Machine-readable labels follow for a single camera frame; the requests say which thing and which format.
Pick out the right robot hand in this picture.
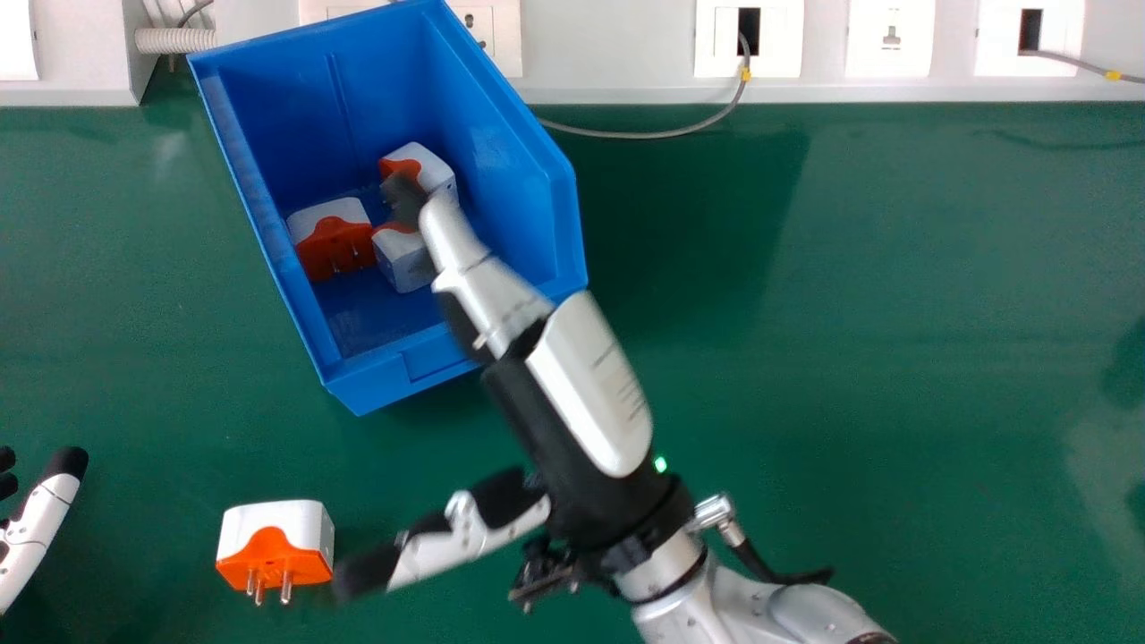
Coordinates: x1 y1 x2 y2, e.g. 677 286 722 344
331 170 697 616

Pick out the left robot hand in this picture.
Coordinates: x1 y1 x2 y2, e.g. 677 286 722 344
0 445 90 614

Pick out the white-and-orange plug adapter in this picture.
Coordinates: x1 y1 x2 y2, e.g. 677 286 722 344
216 500 336 607
286 197 378 284
378 142 459 208
371 222 439 294

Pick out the blue plastic bin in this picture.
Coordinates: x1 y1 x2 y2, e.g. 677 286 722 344
186 0 589 417

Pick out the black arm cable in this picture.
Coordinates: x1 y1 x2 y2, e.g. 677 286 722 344
716 519 835 587

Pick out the white wall socket plate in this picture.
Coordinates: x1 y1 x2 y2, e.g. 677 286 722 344
447 0 524 79
694 0 805 79
845 0 937 80
974 0 1086 78

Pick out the white corrugated hose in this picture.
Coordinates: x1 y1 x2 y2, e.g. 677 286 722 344
134 27 217 55

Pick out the grey cable with yellow tag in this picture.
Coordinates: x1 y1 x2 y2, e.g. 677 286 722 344
1020 48 1145 86

